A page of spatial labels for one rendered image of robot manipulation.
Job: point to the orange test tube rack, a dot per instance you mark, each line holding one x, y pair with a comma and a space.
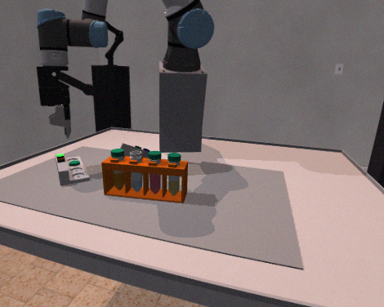
145, 166

